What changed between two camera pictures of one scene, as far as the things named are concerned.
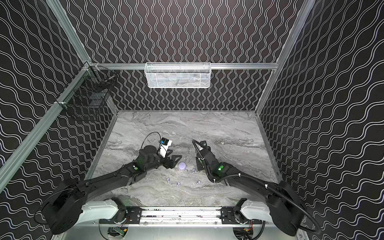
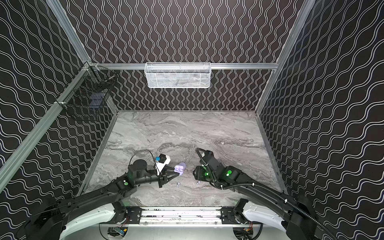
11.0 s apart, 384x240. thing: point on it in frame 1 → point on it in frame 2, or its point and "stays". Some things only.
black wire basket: [91, 93] stays
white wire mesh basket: [177, 75] stays
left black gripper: [167, 159] → [161, 177]
